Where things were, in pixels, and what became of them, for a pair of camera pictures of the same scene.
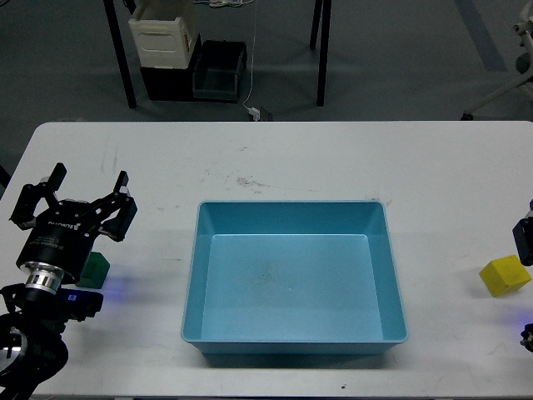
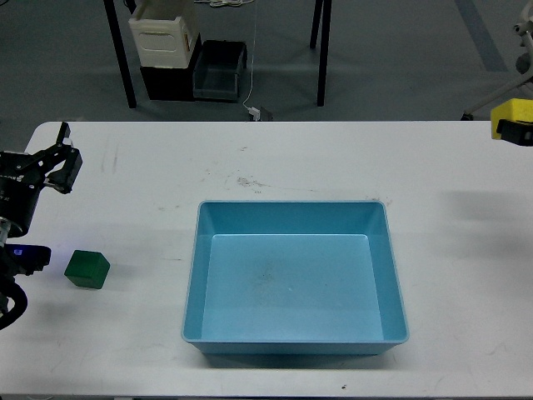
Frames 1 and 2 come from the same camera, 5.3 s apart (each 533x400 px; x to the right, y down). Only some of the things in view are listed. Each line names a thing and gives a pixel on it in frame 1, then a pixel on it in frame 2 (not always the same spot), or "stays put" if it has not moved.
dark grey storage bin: (216, 71) stays put
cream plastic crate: (162, 43) stays put
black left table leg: (122, 52) stays put
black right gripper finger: (523, 234) -> (517, 132)
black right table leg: (324, 44) stays put
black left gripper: (65, 231) -> (22, 176)
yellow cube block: (505, 276) -> (515, 109)
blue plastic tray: (293, 277) stays put
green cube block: (94, 272) stays put
